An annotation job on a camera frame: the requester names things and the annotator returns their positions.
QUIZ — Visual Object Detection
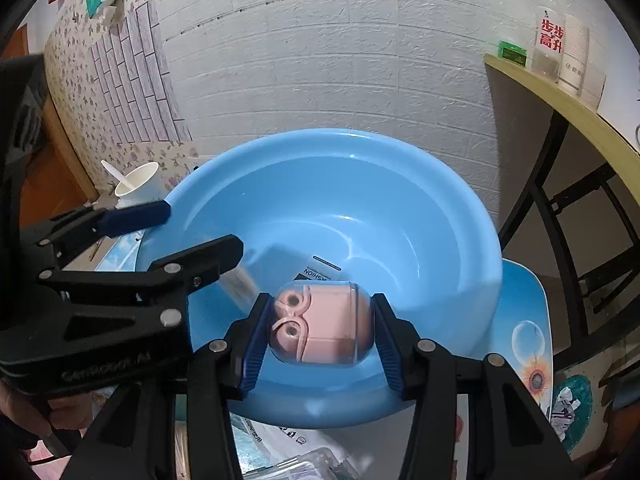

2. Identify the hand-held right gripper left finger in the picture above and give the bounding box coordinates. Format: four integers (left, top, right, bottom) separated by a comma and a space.
60, 292, 276, 480

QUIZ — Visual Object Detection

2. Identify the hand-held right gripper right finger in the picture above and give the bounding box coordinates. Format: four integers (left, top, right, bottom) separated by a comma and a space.
370, 292, 571, 480

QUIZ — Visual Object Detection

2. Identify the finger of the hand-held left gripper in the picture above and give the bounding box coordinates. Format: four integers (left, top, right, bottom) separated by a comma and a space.
37, 234, 245, 346
22, 199, 172, 272

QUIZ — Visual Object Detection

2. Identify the pink capsule toy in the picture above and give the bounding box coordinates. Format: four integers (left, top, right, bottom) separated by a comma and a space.
269, 280, 375, 365

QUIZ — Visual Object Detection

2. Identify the bag of cotton swabs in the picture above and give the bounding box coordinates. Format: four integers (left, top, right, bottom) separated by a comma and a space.
270, 447, 371, 480

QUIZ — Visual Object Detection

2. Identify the blue plastic basin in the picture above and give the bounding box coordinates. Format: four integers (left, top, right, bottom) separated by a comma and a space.
135, 129, 503, 430

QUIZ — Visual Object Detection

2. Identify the sky print desktop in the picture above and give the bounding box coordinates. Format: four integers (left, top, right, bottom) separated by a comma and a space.
92, 232, 555, 480

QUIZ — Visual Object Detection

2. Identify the person's left hand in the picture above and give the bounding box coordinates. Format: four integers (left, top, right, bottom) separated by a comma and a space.
0, 377, 66, 448

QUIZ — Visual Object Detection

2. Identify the white paper cup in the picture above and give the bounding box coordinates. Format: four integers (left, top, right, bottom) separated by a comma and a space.
114, 162, 166, 210

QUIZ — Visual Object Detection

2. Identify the white plastic spoon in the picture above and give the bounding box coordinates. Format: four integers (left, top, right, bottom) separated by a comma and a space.
101, 160, 136, 193

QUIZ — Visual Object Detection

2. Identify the teal white plastic packet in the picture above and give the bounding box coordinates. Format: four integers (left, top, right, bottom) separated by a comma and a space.
229, 410, 321, 480

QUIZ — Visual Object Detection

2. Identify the brown wooden door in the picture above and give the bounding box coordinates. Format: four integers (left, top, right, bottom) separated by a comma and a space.
0, 25, 101, 231

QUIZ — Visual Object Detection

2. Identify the green white wrapper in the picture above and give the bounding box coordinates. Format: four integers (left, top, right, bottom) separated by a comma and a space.
549, 374, 594, 455

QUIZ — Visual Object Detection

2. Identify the wooden folding table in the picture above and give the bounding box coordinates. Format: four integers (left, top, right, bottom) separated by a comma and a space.
482, 52, 640, 376

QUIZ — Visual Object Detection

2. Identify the small green box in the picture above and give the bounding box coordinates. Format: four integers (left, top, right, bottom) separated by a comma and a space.
497, 40, 528, 68

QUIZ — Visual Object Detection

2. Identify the sleeve of stacked paper cups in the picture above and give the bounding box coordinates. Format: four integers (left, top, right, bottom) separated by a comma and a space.
557, 12, 592, 96

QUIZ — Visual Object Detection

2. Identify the clear bottle with red label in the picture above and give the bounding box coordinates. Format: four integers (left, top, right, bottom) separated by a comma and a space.
531, 0, 568, 83

